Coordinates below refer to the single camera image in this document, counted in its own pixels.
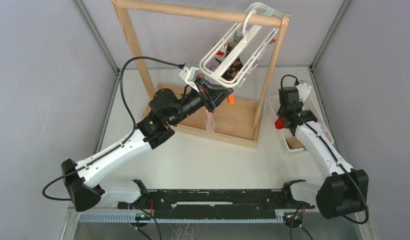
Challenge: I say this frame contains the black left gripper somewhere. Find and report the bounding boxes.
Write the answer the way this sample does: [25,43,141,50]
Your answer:
[168,75,232,127]

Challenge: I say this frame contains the orange hanger clip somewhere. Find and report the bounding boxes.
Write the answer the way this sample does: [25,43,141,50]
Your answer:
[227,93,235,106]

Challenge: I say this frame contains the red snowflake sock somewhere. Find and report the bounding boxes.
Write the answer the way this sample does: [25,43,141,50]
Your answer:
[274,118,285,130]

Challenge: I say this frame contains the pink sock with green patch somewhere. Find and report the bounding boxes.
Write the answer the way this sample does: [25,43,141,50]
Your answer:
[205,109,215,134]

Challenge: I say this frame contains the white plastic clip hanger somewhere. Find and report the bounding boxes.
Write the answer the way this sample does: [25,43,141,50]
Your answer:
[199,2,283,88]

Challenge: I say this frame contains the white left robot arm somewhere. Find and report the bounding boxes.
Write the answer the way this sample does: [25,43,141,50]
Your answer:
[61,77,234,212]

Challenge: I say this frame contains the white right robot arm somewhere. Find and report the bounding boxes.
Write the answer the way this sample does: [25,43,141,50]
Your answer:
[277,86,369,224]

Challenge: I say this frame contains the wooden hanger rack stand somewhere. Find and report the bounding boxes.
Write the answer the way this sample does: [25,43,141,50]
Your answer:
[112,0,290,149]

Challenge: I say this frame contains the brown argyle sock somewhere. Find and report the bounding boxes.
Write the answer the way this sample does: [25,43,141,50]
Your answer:
[214,40,244,81]

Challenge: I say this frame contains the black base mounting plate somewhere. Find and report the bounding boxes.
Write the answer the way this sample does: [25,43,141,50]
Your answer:
[117,189,315,222]

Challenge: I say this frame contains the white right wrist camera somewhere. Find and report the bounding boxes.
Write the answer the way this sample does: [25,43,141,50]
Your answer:
[296,81,313,103]

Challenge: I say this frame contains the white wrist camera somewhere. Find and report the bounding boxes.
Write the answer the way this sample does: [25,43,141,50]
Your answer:
[296,81,313,103]
[179,65,199,92]

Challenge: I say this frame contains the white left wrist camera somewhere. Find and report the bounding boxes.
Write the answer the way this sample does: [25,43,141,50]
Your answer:
[179,65,199,92]

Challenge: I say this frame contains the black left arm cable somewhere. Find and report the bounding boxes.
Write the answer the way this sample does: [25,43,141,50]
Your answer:
[119,56,185,145]

